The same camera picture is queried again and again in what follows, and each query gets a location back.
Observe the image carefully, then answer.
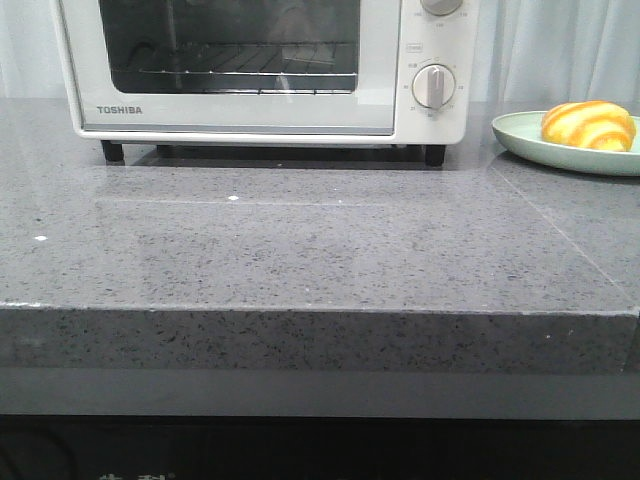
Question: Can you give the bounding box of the glass oven door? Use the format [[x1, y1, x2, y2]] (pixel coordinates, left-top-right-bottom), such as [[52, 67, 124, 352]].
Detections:
[[53, 1, 401, 135]]

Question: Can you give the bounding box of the yellow striped croissant bread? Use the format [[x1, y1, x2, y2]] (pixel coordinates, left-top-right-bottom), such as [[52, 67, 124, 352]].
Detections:
[[541, 100, 637, 152]]

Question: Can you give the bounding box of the white Toshiba toaster oven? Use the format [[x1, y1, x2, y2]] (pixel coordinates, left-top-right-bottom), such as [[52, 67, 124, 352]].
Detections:
[[51, 1, 480, 166]]

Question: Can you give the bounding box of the lower timer knob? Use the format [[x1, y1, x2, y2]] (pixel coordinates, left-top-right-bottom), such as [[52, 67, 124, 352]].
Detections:
[[412, 64, 456, 110]]

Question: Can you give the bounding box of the light green plate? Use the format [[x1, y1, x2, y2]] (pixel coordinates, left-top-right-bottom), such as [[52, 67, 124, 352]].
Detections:
[[491, 111, 639, 177]]

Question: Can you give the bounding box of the upper temperature knob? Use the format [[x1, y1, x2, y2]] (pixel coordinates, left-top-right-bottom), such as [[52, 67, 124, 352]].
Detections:
[[420, 0, 463, 16]]

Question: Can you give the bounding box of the metal wire oven rack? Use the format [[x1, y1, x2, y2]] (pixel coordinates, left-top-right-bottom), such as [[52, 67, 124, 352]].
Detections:
[[111, 42, 358, 94]]

